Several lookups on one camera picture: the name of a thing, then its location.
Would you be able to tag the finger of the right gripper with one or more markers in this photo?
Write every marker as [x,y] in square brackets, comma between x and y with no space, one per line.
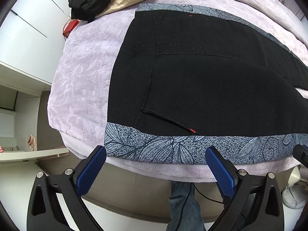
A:
[300,153]

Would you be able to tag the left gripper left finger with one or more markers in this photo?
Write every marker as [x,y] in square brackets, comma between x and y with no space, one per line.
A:
[44,210]

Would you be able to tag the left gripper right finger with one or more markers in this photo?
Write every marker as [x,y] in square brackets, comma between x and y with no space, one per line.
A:
[253,202]

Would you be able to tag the white fan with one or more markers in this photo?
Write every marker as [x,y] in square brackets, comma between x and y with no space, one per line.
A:
[294,195]

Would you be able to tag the blue jeans leg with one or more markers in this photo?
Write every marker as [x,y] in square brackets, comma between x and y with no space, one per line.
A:
[185,211]

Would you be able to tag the white desk shelf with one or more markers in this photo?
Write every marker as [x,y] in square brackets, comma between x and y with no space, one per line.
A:
[25,131]

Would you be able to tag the white wardrobe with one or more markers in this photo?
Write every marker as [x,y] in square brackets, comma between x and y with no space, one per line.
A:
[32,38]

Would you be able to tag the red box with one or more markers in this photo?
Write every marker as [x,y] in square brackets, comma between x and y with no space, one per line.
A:
[69,27]

